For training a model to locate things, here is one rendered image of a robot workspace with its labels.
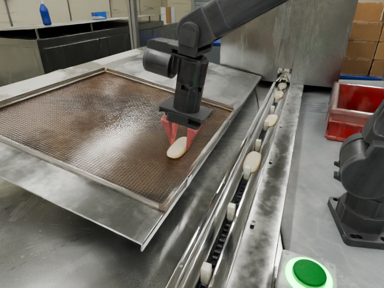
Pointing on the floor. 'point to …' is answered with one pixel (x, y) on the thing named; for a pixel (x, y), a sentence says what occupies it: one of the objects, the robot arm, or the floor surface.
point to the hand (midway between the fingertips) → (180, 143)
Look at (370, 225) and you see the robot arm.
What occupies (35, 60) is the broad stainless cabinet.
